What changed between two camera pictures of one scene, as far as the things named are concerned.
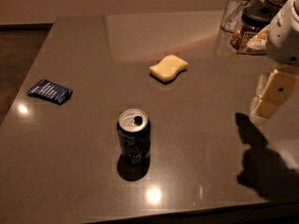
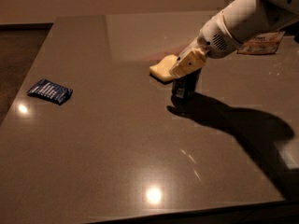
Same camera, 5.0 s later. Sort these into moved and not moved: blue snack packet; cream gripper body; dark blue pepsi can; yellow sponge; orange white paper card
Moved: cream gripper body; dark blue pepsi can
Not moved: orange white paper card; yellow sponge; blue snack packet
